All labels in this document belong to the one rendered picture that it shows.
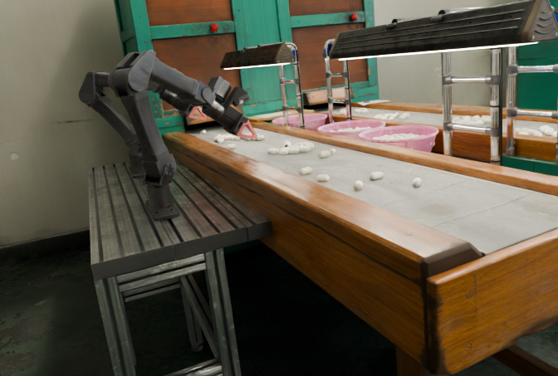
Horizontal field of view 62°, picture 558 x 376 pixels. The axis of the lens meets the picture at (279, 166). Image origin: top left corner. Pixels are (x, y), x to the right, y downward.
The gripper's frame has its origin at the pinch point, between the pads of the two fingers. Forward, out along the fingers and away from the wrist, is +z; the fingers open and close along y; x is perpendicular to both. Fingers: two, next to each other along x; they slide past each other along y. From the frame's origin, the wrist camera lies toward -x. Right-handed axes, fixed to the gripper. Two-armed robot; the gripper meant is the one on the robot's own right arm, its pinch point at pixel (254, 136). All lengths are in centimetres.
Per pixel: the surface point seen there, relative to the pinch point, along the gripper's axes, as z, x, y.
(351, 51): -5.4, -27.1, -41.3
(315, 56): 42, -67, 85
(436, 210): 9, 3, -79
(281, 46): -6.0, -32.3, 5.2
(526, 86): 230, -172, 114
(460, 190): 18, -5, -73
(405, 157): 24, -13, -45
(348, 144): 23.7, -13.1, -16.6
